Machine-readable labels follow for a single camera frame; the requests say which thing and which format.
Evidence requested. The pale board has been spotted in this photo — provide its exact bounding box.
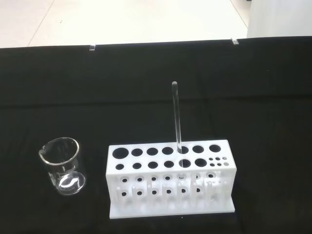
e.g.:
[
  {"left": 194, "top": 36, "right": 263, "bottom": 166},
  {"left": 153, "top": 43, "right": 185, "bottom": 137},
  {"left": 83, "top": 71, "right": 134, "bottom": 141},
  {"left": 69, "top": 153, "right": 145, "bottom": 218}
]
[{"left": 246, "top": 0, "right": 312, "bottom": 39}]

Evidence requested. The black bench cloth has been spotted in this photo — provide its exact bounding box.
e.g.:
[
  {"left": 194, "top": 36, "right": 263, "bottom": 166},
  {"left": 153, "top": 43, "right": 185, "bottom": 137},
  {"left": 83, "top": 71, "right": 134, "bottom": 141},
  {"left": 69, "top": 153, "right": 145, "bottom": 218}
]
[{"left": 0, "top": 36, "right": 312, "bottom": 234}]

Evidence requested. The clear glass beaker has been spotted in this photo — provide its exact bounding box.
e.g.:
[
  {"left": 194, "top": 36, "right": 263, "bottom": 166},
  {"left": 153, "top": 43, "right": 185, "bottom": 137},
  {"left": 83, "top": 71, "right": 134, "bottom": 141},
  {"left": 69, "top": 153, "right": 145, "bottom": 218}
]
[{"left": 38, "top": 136, "right": 88, "bottom": 196}]

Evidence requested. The white test tube rack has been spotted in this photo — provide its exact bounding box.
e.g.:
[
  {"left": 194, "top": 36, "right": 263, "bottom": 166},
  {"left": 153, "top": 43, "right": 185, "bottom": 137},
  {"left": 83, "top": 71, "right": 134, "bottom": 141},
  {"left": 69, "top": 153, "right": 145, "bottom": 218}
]
[{"left": 106, "top": 140, "right": 237, "bottom": 219}]

